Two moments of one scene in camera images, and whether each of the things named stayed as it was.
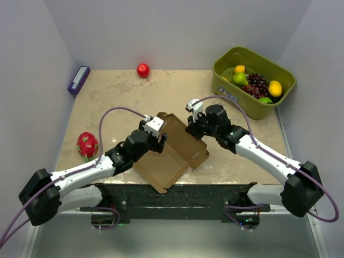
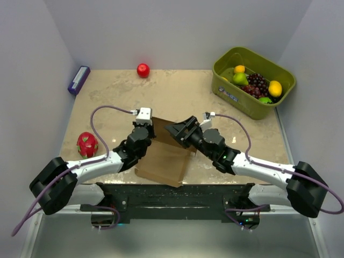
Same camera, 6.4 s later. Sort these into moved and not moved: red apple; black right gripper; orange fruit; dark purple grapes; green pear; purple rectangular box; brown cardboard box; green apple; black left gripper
Moved: black left gripper; brown cardboard box; black right gripper
Not moved: green pear; green apple; red apple; dark purple grapes; orange fruit; purple rectangular box
